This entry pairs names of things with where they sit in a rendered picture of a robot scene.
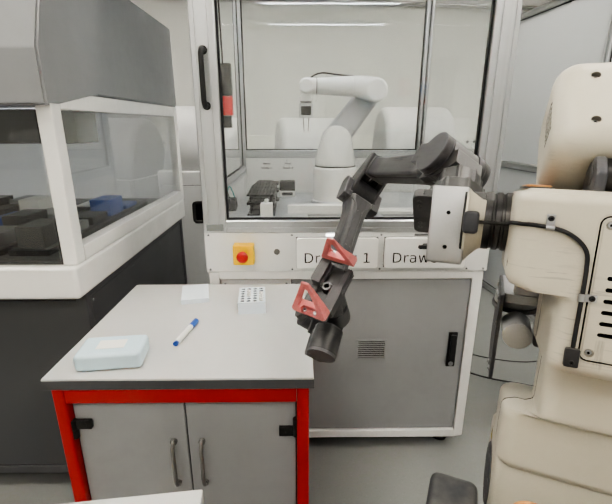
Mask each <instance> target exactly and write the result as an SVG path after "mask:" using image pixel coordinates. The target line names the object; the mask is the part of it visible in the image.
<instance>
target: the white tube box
mask: <svg viewBox="0 0 612 504"><path fill-rule="evenodd" d="M248 289H250V290H251V296H250V297H247V290H248ZM260 291H262V292H263V301H259V292H260ZM260 313H266V299H265V287H244V288H239V296H238V314H260Z"/></svg>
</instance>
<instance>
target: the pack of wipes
mask: <svg viewBox="0 0 612 504"><path fill-rule="evenodd" d="M148 350H149V338H148V336H147V335H128V336H112V337H96V338H88V339H87V340H86V341H85V342H84V344H83V345H82V346H81V348H80V349H79V350H78V352H77V353H76V354H75V356H74V357H73V361H74V366H75V369H76V371H93V370H107V369H121V368H135V367H140V366H141V365H142V363H143V361H144V359H145V357H146V354H147V352H148Z"/></svg>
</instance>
